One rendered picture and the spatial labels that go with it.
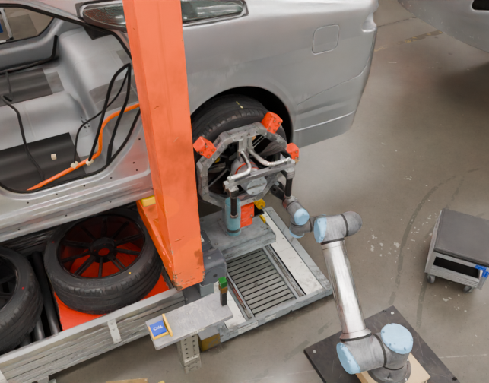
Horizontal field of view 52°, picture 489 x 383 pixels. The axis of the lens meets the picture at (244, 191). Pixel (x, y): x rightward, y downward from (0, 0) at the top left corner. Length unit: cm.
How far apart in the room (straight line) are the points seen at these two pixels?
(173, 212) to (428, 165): 272
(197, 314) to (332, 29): 169
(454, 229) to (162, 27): 238
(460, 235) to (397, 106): 202
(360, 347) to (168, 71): 149
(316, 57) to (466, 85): 305
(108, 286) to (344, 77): 180
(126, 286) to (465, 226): 215
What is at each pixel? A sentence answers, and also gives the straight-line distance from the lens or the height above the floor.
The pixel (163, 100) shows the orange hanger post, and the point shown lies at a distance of 196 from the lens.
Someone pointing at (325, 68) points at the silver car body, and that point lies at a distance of 301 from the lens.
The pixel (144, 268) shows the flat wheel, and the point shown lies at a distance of 291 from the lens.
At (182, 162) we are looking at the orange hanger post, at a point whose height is 137.
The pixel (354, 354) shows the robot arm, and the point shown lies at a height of 62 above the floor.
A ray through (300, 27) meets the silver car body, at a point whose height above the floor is 157.
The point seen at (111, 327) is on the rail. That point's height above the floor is 33.
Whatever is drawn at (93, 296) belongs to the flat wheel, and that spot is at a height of 44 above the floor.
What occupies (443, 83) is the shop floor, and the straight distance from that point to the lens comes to 571.
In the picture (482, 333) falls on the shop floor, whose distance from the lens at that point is 352.
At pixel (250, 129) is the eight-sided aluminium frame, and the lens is 276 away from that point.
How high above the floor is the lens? 274
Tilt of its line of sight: 43 degrees down
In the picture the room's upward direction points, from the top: straight up
